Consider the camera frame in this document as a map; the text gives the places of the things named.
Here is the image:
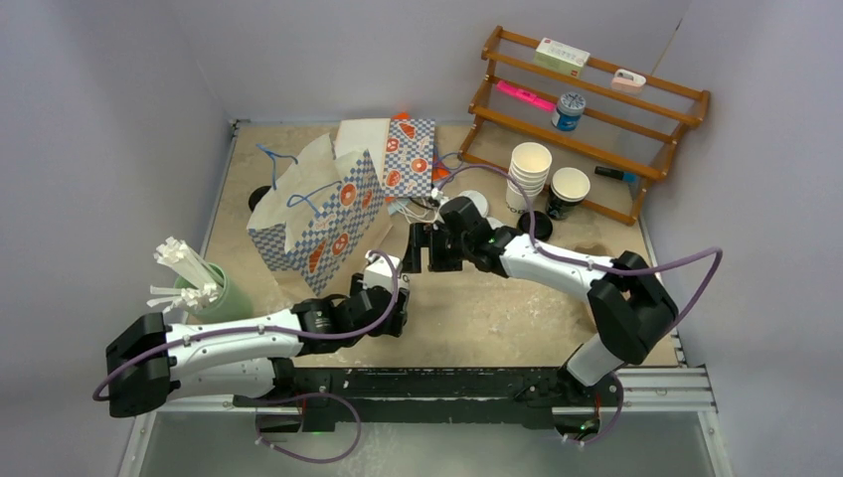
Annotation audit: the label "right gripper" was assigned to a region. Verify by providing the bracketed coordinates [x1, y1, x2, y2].
[401, 223, 473, 274]

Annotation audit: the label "checkered paper bag blue handles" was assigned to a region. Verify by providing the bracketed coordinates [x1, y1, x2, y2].
[247, 134, 392, 301]

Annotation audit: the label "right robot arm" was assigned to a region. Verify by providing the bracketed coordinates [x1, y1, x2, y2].
[402, 197, 679, 404]

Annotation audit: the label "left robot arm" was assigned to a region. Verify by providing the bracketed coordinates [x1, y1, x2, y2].
[104, 273, 410, 418]

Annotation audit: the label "white cup lid far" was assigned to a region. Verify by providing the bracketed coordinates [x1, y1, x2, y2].
[459, 190, 489, 218]

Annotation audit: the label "stack of flat paper bags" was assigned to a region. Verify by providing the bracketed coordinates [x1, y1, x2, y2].
[334, 113, 461, 220]

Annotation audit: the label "black lids by cups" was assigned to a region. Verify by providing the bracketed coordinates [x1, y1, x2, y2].
[517, 211, 554, 241]

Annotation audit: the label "stack of white paper cups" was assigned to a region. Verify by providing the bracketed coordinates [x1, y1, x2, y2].
[505, 142, 553, 213]

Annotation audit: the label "dark paper cup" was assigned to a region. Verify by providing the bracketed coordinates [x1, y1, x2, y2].
[546, 167, 590, 220]

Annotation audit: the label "stack of black lids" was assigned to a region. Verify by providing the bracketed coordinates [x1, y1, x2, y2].
[248, 185, 271, 212]

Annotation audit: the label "stack of pulp carriers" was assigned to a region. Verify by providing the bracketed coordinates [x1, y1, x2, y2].
[572, 241, 616, 257]

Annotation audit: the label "wrapped white straws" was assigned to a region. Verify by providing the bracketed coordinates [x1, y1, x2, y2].
[146, 237, 225, 313]

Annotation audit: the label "pink highlighter pen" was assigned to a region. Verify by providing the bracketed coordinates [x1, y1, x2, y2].
[495, 80, 556, 112]

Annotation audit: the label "blue white jar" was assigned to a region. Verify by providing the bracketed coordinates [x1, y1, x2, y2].
[551, 91, 587, 131]

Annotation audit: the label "wooden shelf rack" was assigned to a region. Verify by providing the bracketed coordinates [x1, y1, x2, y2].
[458, 26, 711, 226]

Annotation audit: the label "black blue marker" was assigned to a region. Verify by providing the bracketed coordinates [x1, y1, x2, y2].
[593, 166, 637, 183]

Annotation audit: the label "white green box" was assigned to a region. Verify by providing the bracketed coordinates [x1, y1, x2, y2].
[532, 38, 590, 79]

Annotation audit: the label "white pink small device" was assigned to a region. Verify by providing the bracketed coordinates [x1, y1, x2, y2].
[610, 69, 647, 94]

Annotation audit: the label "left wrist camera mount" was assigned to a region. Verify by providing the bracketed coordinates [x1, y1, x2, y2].
[363, 250, 401, 292]

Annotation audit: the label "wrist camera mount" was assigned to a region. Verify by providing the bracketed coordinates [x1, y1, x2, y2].
[428, 188, 449, 208]
[363, 250, 401, 292]

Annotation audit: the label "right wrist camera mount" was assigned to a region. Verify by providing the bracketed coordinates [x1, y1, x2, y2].
[428, 188, 449, 208]

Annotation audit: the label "black aluminium base frame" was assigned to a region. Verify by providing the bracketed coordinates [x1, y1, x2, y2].
[138, 365, 719, 439]

